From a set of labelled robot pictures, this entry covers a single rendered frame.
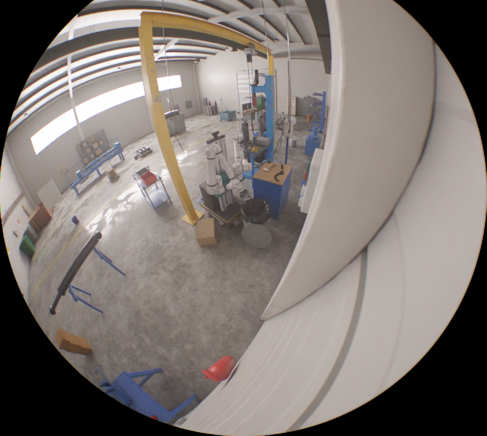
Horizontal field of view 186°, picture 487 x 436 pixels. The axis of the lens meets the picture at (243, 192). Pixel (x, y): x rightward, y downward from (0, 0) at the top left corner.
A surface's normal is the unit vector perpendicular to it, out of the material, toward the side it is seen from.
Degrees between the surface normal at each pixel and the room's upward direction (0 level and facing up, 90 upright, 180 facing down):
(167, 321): 0
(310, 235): 90
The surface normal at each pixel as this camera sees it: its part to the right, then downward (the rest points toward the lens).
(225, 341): -0.07, -0.77
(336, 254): -0.50, 0.58
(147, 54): 0.86, 0.27
